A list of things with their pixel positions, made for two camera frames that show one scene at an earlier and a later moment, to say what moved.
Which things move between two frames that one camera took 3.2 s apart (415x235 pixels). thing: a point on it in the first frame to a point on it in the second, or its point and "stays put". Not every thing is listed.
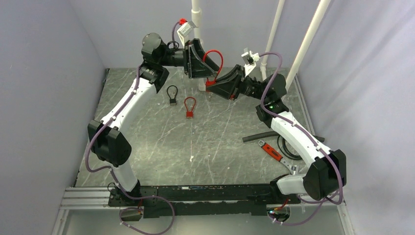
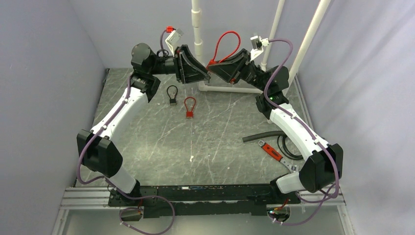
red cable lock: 213,82 to 214,61
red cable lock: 190,114 stays put
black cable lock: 172,101 stays put
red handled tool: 276,154 stays put
